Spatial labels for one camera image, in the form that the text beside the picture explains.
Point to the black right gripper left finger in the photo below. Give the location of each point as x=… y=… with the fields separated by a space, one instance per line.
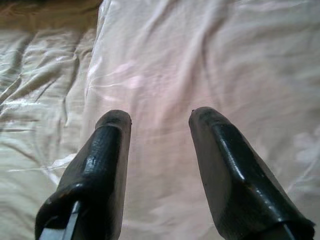
x=100 y=162

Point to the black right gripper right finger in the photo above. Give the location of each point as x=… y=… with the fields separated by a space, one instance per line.
x=237 y=162

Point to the beige floral bed sheet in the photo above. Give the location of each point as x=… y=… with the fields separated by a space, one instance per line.
x=30 y=87

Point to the white satin pillow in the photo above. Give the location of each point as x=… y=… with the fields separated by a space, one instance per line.
x=175 y=62

